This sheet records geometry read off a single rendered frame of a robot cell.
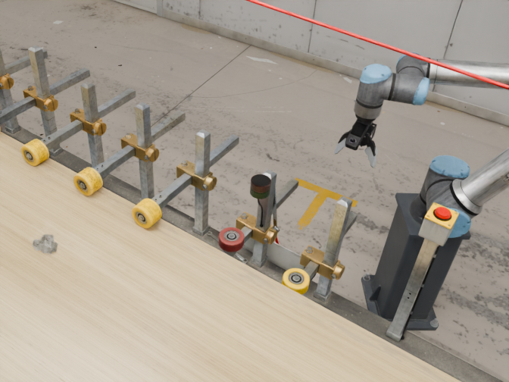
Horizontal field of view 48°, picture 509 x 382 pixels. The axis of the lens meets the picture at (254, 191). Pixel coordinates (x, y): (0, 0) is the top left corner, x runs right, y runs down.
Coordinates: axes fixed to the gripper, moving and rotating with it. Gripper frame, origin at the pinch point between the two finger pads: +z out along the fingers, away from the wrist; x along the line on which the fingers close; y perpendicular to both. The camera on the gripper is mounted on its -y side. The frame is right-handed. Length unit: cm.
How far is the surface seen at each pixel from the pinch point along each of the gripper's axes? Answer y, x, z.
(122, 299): -90, 34, 4
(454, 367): -47, -55, 24
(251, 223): -41.2, 19.3, 6.7
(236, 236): -52, 19, 3
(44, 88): -33, 113, -8
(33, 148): -59, 94, -4
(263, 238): -43.2, 13.6, 9.0
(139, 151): -39, 65, -2
